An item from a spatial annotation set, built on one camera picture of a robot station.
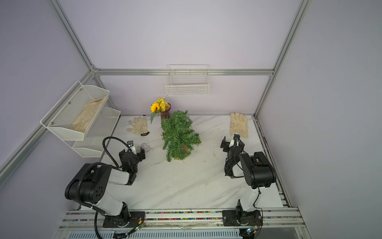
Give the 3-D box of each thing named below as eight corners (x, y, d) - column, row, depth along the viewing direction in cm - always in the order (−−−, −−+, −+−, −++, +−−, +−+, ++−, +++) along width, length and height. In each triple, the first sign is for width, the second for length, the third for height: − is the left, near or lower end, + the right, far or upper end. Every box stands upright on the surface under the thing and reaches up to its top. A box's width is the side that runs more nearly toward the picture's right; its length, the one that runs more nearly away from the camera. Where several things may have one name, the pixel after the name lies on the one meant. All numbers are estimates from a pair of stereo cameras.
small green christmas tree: (171, 171, 91) (160, 137, 64) (166, 153, 99) (155, 116, 72) (201, 161, 96) (204, 125, 68) (194, 145, 104) (194, 107, 76)
